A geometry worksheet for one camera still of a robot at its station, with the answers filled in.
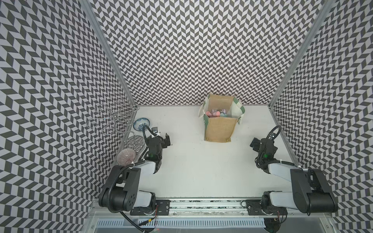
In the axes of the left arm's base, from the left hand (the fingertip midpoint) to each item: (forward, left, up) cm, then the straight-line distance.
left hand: (159, 135), depth 91 cm
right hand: (-4, -65, -4) cm, 66 cm away
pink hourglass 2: (+15, -38, +3) cm, 41 cm away
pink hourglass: (+18, -33, -1) cm, 37 cm away
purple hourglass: (+21, -44, 0) cm, 48 cm away
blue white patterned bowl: (+13, +18, -5) cm, 22 cm away
